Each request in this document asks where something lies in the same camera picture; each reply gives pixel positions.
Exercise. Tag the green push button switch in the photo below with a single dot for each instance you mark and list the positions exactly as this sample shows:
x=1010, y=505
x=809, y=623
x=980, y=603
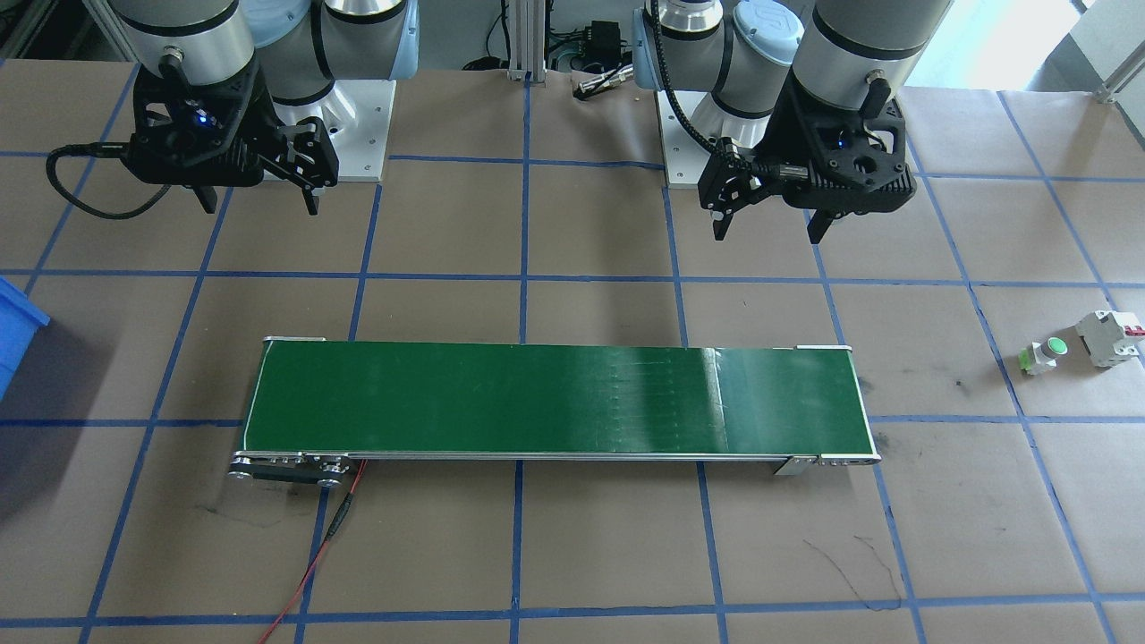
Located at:
x=1047, y=353

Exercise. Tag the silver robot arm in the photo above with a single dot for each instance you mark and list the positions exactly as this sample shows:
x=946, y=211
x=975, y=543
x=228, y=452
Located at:
x=188, y=36
x=859, y=45

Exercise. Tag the silver cylindrical connector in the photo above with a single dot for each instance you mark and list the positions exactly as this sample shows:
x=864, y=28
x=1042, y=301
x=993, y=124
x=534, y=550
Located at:
x=601, y=84

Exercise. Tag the black power adapter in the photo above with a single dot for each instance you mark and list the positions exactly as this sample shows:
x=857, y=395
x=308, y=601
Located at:
x=604, y=40

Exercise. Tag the blue plastic bin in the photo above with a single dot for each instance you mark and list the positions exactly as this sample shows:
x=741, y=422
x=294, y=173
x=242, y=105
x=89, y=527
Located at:
x=13, y=331

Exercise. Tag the green conveyor belt unit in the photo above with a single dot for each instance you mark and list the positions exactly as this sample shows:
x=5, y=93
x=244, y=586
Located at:
x=537, y=402

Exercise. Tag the white circuit breaker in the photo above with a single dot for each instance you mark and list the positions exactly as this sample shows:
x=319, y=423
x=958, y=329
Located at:
x=1105, y=338

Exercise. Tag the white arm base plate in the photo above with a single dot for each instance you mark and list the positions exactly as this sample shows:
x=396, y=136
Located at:
x=684, y=161
x=367, y=134

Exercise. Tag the grey metal frame bar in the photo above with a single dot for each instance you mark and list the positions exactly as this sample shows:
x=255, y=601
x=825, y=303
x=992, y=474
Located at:
x=107, y=27

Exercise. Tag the aluminium profile post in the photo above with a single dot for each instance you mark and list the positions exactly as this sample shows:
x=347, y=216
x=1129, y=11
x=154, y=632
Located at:
x=526, y=45

